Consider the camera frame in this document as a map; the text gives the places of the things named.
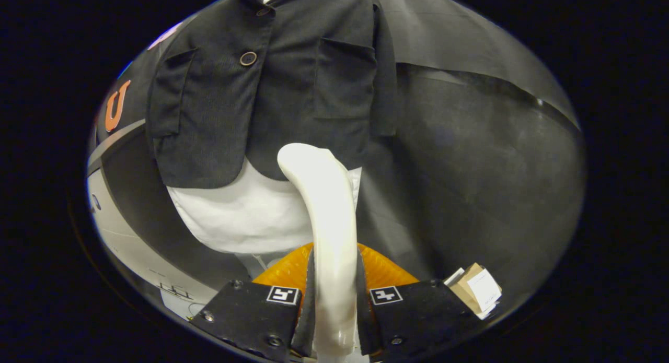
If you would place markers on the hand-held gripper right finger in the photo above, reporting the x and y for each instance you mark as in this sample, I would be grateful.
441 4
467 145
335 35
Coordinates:
418 321

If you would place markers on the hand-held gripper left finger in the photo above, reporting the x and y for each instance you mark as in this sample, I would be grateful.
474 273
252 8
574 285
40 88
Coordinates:
251 321

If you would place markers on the black blazer jacket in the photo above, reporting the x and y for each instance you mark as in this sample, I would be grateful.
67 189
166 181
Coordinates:
209 117

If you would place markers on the cardboard box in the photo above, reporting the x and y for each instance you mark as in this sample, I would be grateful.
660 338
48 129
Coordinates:
478 292

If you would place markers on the black backdrop cloth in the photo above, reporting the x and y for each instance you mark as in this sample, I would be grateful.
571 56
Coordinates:
470 170

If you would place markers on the grey cabinet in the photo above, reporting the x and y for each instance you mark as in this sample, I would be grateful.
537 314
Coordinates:
107 217

